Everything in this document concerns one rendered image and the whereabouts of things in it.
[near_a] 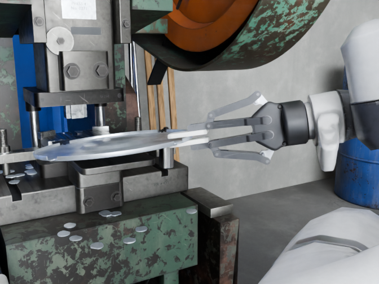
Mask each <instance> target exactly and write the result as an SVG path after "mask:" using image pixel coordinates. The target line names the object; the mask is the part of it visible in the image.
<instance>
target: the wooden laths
mask: <svg viewBox="0 0 379 284"><path fill-rule="evenodd" d="M144 61H145V70H146V85H147V82H148V80H149V77H150V75H151V72H152V57H151V54H150V53H148V52H147V51H146V50H144ZM133 69H134V83H135V92H136V98H137V103H138V111H139V116H140V117H141V111H140V97H139V82H138V67H137V58H136V44H135V42H133ZM167 76H168V93H169V109H170V127H171V129H178V126H177V109H176V100H175V83H174V69H172V68H169V67H168V68H167ZM156 90H157V106H158V122H159V130H162V129H164V127H166V121H165V105H164V88H163V80H162V82H161V84H160V85H156ZM147 101H148V116H149V130H156V113H155V97H154V89H153V85H147ZM175 148H176V154H174V160H176V161H178V162H180V161H179V147H175Z"/></svg>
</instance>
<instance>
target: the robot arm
mask: <svg viewBox="0 0 379 284"><path fill-rule="evenodd" d="M340 49H341V53H342V57H343V60H344V63H345V68H346V76H347V84H348V88H349V90H336V89H335V90H334V91H329V92H323V93H318V94H312V95H308V96H307V102H306V103H303V101H301V100H295V101H288V102H283V103H273V102H271V101H267V100H266V99H265V98H264V97H263V96H262V94H261V92H260V91H255V92H254V93H253V94H251V95H250V96H249V97H248V98H246V99H242V100H240V101H237V102H235V103H232V104H229V105H226V106H223V107H221V108H218V109H215V110H212V111H210V112H209V113H208V116H207V120H206V122H203V123H194V124H190V125H189V126H187V129H188V131H181V132H173V133H170V134H168V139H173V138H179V137H187V136H195V135H203V134H207V133H208V132H209V130H210V129H216V128H228V127H239V126H251V127H252V129H253V131H252V132H250V133H247V134H242V135H236V136H230V137H223V138H220V139H213V140H210V137H208V136H206V137H198V138H194V139H190V140H188V141H186V142H184V143H181V144H177V145H174V146H172V147H169V148H174V147H182V146H186V145H190V147H191V150H200V149H210V150H211V151H212V153H213V155H214V157H215V158H228V159H243V160H252V161H258V162H261V163H263V164H266V165H269V164H270V162H271V161H270V159H271V157H272V155H273V153H274V151H276V150H279V149H280V148H282V147H287V146H291V145H300V144H306V143H307V142H308V141H309V140H311V139H312V141H313V144H314V145H315V146H316V152H317V155H318V159H319V163H320V167H321V170H323V171H333V170H334V167H335V164H336V158H337V151H338V147H339V143H344V142H345V141H348V140H351V139H354V138H356V137H357V138H358V140H360V141H361V142H362V143H363V144H364V145H365V146H366V147H367V148H369V149H370V150H376V149H379V19H373V20H370V21H368V22H365V23H362V24H360V25H358V26H355V27H354V28H353V29H352V31H351V32H350V34H349V35H348V36H347V38H346V39H345V41H344V43H343V44H342V46H341V48H340ZM252 103H253V104H254V105H258V104H262V106H261V107H260V108H259V109H258V110H257V111H256V112H255V113H254V114H253V115H252V116H251V117H245V118H236V119H225V120H219V121H215V120H214V119H215V117H218V116H221V115H223V114H226V113H229V112H232V111H234V110H237V109H240V108H243V107H246V106H248V105H250V104H252ZM252 141H255V142H256V143H258V144H260V145H263V146H264V147H266V148H268V149H267V150H261V151H260V152H254V151H245V150H229V149H219V147H223V146H228V145H234V144H240V143H247V142H252ZM258 284H379V216H378V215H377V214H375V213H374V212H372V211H371V210H363V209H358V208H348V207H341V208H338V209H336V210H334V211H332V212H329V213H327V214H325V215H322V216H320V217H318V218H315V219H312V220H310V221H309V222H308V223H307V224H306V225H305V226H304V227H303V228H302V229H301V230H300V231H299V232H298V233H297V234H296V235H295V237H294V238H293V239H292V240H291V241H290V242H289V243H288V245H287V246H286V248H285V249H284V250H283V252H282V253H281V254H280V256H279V257H278V258H277V259H276V261H275V262H274V263H273V265H272V266H271V268H270V270H269V271H268V272H267V273H266V274H265V276H264V277H263V278H262V279H261V280H260V282H259V283H258Z"/></svg>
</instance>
